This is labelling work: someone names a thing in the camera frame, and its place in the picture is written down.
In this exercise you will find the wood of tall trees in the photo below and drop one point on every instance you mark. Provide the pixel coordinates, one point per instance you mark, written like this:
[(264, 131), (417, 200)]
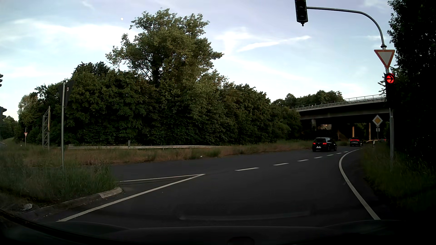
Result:
[(163, 102)]

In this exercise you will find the dark asphalt road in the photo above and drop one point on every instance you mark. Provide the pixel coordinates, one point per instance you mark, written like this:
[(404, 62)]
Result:
[(259, 190)]

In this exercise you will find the trees behind bridge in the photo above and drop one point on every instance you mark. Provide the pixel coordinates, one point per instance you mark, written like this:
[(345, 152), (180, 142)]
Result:
[(311, 99)]

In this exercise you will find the black car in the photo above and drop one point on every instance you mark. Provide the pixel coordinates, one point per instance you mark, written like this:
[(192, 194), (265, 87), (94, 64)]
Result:
[(323, 144)]

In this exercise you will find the car's own bonnet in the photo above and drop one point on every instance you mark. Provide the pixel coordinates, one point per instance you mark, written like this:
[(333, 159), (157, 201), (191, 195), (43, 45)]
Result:
[(218, 233)]

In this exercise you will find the concrete road bridge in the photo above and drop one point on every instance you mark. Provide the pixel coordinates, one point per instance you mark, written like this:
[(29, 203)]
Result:
[(344, 109)]

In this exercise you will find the dark car with red lamps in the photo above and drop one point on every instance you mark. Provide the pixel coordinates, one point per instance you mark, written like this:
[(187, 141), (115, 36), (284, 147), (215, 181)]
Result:
[(355, 142)]

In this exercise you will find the road markings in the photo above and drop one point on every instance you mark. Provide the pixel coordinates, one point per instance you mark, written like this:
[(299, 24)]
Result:
[(354, 191)]

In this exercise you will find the traffic light on grey pole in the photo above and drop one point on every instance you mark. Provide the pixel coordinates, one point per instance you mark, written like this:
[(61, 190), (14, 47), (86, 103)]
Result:
[(63, 112)]

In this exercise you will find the grass verge with kerb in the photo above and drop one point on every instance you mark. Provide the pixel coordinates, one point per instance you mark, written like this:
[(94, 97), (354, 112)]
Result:
[(68, 170)]

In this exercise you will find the priority road sign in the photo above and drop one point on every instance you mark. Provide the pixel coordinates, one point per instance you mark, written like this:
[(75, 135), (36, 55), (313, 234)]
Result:
[(377, 121)]

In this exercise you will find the traffic light with give-way sign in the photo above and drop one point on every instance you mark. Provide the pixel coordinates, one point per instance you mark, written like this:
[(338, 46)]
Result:
[(390, 88)]

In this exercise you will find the grass verge under trees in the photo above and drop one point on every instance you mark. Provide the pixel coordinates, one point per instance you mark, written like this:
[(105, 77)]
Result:
[(398, 173)]

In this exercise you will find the small give-way sign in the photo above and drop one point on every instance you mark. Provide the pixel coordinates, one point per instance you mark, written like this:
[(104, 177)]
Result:
[(25, 135)]

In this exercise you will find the dark trees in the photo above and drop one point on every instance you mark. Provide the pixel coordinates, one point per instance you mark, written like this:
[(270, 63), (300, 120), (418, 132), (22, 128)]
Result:
[(415, 75)]

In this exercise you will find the metal guard rail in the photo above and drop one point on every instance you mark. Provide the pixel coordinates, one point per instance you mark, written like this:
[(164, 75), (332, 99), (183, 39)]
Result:
[(143, 147)]

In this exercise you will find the lattice sign frame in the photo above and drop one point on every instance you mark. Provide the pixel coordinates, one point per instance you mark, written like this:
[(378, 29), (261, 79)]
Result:
[(46, 129)]

